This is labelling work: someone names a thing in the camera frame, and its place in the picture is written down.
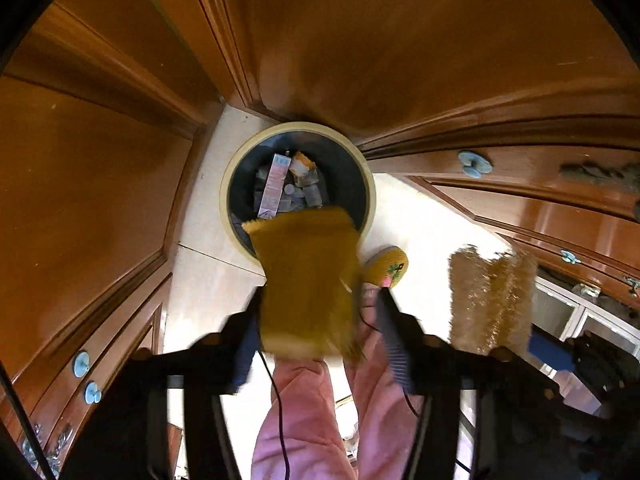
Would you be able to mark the pink trousered right leg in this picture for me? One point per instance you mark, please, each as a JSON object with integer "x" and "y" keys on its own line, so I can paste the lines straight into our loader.
{"x": 386, "y": 416}

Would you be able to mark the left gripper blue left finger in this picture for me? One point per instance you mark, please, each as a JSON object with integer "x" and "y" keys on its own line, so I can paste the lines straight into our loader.
{"x": 126, "y": 436}

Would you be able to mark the wooden corner cabinet door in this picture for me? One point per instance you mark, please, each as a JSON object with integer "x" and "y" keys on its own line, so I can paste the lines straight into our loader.
{"x": 402, "y": 75}

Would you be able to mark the wooden left cabinet door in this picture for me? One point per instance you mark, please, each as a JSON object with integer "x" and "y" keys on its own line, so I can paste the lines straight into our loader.
{"x": 100, "y": 108}

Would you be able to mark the right yellow slipper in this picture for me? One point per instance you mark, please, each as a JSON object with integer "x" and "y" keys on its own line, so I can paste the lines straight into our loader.
{"x": 386, "y": 268}

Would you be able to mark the pink trousered left leg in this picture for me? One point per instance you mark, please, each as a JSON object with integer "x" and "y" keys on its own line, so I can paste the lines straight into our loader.
{"x": 299, "y": 438}

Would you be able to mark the round black trash bin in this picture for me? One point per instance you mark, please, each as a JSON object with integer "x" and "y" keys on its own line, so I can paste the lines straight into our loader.
{"x": 341, "y": 172}

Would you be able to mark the light blue child lock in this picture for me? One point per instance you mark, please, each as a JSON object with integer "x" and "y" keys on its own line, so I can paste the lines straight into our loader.
{"x": 474, "y": 165}

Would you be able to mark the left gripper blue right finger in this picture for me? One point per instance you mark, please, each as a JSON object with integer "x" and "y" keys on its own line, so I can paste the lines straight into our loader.
{"x": 516, "y": 433}

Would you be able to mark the red white milk carton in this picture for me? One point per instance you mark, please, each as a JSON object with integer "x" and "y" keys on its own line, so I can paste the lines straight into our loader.
{"x": 274, "y": 185}

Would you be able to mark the orange paper cup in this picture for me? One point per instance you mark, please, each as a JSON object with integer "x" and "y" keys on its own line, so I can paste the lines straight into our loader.
{"x": 301, "y": 165}

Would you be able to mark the pink trousered leg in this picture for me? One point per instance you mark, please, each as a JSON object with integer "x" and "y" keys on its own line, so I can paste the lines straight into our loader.
{"x": 386, "y": 416}
{"x": 299, "y": 438}

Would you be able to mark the ornate brass drawer handle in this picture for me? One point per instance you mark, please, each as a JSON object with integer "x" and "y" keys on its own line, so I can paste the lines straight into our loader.
{"x": 626, "y": 178}

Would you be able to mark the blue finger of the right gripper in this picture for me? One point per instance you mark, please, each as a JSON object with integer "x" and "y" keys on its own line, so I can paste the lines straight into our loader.
{"x": 551, "y": 351}

